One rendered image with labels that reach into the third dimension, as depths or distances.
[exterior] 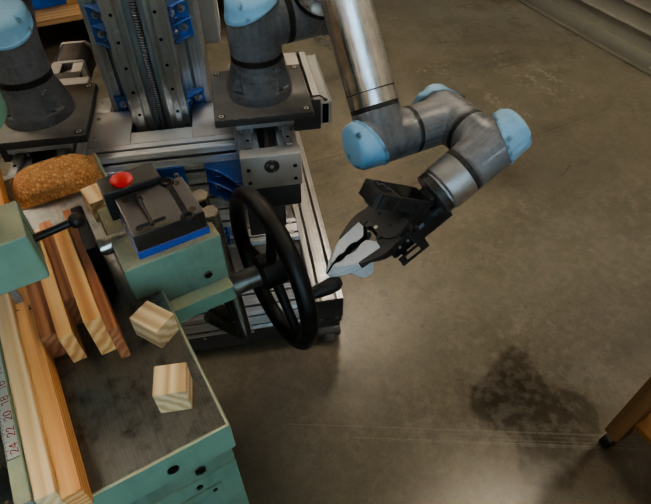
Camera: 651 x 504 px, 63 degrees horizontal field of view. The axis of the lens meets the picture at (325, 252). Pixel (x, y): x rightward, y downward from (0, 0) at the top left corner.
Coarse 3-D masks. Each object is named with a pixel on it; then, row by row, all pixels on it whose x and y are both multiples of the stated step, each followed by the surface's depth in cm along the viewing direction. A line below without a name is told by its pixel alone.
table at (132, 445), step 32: (96, 160) 94; (32, 224) 83; (96, 224) 83; (128, 288) 74; (224, 288) 78; (128, 320) 71; (96, 352) 67; (160, 352) 67; (192, 352) 67; (64, 384) 64; (96, 384) 64; (128, 384) 64; (96, 416) 61; (128, 416) 61; (160, 416) 61; (192, 416) 61; (224, 416) 61; (96, 448) 59; (128, 448) 59; (160, 448) 59; (192, 448) 60; (224, 448) 64; (96, 480) 56; (128, 480) 57; (160, 480) 61
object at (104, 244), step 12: (84, 216) 70; (84, 228) 69; (84, 240) 67; (96, 240) 72; (108, 240) 72; (96, 252) 67; (108, 252) 72; (96, 264) 68; (108, 276) 71; (108, 288) 72
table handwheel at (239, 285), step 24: (240, 192) 83; (240, 216) 93; (264, 216) 77; (240, 240) 97; (288, 240) 75; (264, 264) 86; (288, 264) 75; (240, 288) 85; (264, 288) 87; (288, 312) 88; (312, 312) 78; (288, 336) 91; (312, 336) 81
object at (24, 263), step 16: (0, 208) 60; (16, 208) 61; (0, 224) 59; (16, 224) 59; (0, 240) 57; (16, 240) 57; (32, 240) 60; (0, 256) 57; (16, 256) 58; (32, 256) 59; (0, 272) 59; (16, 272) 60; (32, 272) 61; (48, 272) 62; (0, 288) 60; (16, 288) 61
